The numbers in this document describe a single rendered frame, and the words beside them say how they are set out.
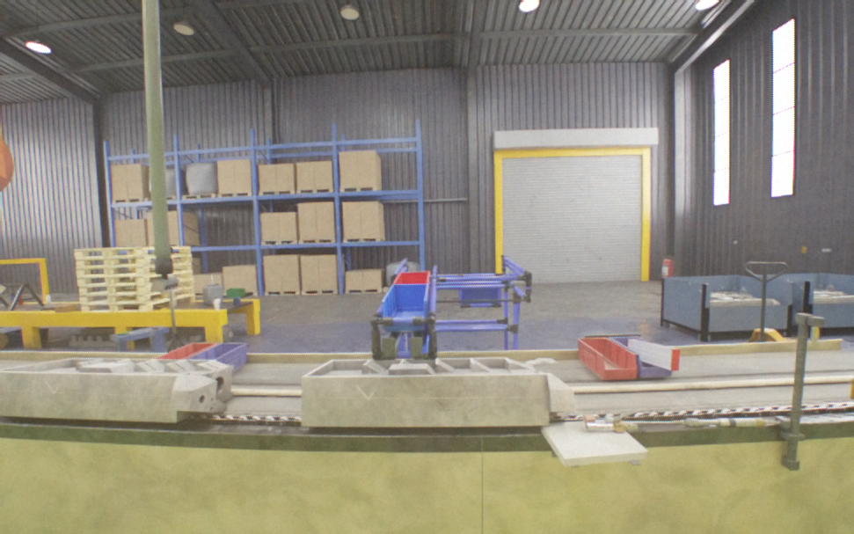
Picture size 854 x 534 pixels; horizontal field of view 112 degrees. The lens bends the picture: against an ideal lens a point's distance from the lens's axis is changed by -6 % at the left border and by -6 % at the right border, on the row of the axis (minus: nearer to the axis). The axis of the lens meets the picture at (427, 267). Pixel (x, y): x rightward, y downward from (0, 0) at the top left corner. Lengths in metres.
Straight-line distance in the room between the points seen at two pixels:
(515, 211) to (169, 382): 11.14
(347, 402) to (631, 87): 14.06
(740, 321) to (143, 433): 6.59
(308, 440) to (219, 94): 14.46
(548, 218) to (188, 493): 11.61
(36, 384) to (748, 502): 3.12
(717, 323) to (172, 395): 6.16
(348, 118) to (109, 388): 11.72
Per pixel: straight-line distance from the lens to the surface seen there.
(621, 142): 13.15
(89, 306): 7.23
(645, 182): 13.77
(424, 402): 1.35
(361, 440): 1.45
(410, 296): 1.47
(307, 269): 11.00
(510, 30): 12.50
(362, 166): 10.66
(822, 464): 2.16
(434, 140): 12.18
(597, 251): 12.84
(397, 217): 11.73
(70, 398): 2.12
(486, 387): 1.34
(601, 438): 1.44
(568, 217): 12.42
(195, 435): 1.75
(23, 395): 2.32
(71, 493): 2.33
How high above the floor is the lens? 1.52
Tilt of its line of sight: 4 degrees down
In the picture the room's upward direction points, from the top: 2 degrees counter-clockwise
